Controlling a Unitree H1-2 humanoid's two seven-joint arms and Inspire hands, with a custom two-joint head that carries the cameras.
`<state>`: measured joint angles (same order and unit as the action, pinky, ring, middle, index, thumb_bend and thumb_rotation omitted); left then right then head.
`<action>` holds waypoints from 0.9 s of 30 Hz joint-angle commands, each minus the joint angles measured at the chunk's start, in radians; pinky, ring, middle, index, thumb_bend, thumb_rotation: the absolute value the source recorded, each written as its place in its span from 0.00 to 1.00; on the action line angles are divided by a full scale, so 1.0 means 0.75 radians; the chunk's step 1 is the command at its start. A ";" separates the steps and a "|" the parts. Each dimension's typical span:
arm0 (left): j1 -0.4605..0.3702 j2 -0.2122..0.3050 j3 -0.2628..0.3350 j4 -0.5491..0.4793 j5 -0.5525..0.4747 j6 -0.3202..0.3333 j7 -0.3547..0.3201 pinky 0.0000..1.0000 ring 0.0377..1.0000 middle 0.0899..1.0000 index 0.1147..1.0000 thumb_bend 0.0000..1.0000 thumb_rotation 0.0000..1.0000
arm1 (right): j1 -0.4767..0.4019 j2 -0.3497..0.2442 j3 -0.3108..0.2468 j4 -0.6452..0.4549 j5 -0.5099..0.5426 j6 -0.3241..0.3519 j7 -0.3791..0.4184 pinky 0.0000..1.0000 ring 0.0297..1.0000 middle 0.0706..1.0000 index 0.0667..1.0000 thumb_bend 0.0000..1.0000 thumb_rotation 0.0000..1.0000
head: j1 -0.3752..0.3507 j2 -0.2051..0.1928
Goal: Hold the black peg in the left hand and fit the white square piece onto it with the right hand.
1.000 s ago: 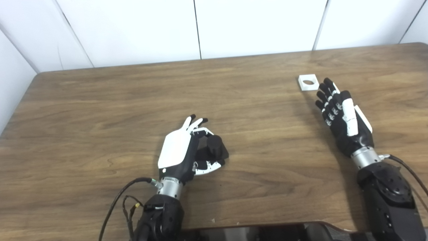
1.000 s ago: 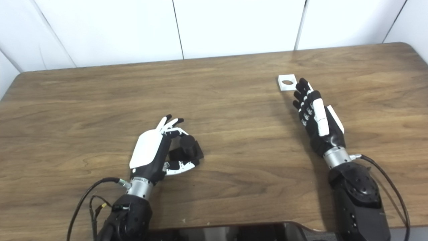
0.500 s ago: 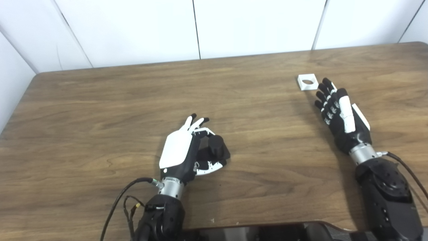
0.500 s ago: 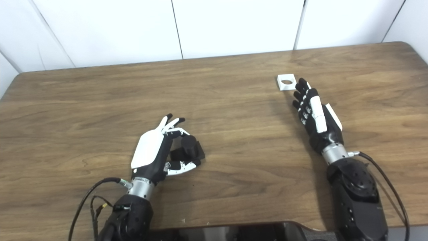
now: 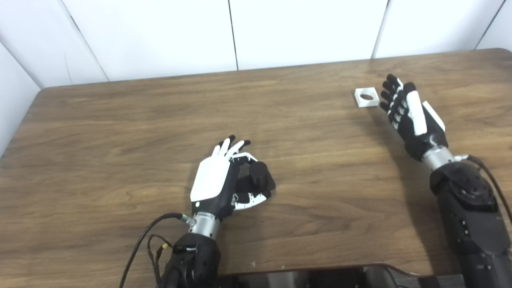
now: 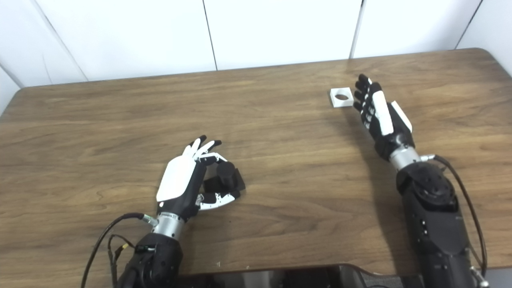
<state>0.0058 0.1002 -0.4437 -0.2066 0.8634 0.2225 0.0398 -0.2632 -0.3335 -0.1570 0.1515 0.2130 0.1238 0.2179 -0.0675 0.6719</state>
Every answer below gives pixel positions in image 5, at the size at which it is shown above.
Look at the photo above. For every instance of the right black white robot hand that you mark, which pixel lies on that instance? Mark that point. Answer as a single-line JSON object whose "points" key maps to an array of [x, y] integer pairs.
{"points": [[424, 136]]}

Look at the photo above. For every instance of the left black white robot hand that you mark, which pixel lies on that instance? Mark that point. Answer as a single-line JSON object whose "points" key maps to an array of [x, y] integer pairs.
{"points": [[210, 180]]}

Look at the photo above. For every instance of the black peg with square base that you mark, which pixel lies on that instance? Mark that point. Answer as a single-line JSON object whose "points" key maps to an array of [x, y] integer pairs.
{"points": [[260, 176]]}

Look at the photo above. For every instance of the white square piece with hole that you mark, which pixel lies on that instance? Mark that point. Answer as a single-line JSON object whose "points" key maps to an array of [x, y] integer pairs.
{"points": [[370, 104]]}

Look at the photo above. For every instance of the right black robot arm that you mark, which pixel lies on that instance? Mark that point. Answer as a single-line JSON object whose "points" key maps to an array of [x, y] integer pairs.
{"points": [[468, 216]]}

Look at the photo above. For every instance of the black robot torso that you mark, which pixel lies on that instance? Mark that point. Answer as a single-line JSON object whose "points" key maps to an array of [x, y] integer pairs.
{"points": [[300, 280]]}

